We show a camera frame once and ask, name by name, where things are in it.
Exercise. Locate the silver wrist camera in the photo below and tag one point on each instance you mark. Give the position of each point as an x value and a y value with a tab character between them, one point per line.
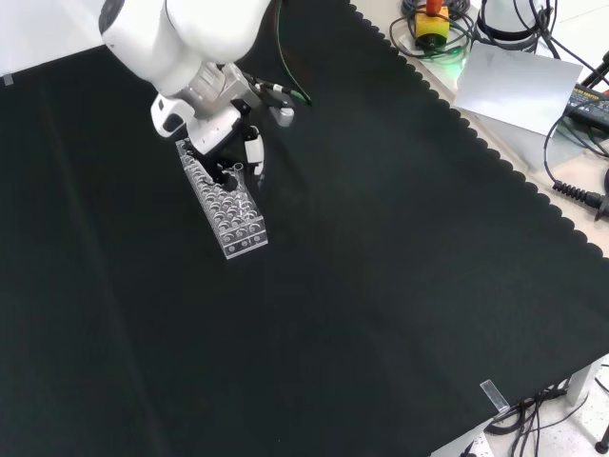
284	114

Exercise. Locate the white table leg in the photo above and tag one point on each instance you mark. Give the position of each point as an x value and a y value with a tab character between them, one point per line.
581	383

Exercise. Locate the black power adapter yellow label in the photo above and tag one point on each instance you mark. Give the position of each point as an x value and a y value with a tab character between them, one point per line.
587	102

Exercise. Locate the yellow stop button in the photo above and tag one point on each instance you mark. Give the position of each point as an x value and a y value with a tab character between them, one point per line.
432	26

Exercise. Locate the clear tape strip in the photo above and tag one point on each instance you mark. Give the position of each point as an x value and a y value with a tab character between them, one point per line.
494	396

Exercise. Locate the pale grey board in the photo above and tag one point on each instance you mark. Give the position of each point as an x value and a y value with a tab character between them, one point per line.
516	85

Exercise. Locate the black bench cloth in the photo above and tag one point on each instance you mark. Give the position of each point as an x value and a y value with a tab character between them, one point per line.
333	285

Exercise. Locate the clear glass test tube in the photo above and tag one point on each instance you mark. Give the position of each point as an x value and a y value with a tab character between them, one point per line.
240	185

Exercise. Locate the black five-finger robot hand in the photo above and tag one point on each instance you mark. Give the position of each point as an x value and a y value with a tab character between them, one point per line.
214	128

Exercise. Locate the black tripod leg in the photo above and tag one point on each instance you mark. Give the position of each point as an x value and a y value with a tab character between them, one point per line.
597	71

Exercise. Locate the grey tape strip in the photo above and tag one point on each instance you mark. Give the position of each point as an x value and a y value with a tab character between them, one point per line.
6	79

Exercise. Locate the clear plastic test tube rack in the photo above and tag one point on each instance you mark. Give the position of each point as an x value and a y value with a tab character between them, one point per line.
235	224

